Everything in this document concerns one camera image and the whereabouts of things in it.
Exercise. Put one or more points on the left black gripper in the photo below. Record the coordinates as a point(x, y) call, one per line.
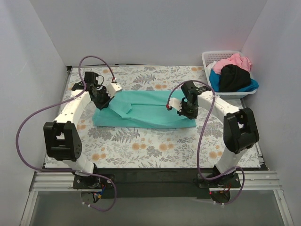
point(103, 102)

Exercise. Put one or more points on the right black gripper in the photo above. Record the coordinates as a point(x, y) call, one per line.
point(187, 113)

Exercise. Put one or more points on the teal t shirt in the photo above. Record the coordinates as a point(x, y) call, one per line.
point(140, 109)

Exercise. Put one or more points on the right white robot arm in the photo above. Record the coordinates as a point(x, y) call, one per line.
point(240, 131)

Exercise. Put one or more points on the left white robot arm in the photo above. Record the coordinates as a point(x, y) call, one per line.
point(62, 140)

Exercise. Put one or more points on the blue t shirt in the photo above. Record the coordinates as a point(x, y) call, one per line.
point(215, 83)

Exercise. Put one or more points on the black t shirt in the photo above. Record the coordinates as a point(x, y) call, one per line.
point(233, 78)

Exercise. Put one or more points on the white plastic laundry basket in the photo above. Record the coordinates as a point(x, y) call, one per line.
point(210, 56)

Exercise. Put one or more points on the pink t shirt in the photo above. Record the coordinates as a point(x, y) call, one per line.
point(236, 59)

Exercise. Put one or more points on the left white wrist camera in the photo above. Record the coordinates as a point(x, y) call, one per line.
point(113, 88)

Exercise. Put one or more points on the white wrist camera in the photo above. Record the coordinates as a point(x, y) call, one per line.
point(113, 88)
point(174, 103)

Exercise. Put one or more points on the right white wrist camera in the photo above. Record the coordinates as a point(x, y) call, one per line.
point(174, 103)

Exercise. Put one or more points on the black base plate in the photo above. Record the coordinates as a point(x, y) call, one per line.
point(154, 183)

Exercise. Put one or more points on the aluminium frame rail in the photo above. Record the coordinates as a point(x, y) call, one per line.
point(62, 182)

